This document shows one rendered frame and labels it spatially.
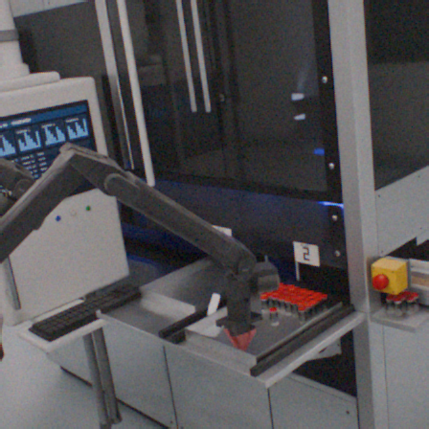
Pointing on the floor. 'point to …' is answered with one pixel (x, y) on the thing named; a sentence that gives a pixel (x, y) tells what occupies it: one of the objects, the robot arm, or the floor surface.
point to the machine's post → (358, 203)
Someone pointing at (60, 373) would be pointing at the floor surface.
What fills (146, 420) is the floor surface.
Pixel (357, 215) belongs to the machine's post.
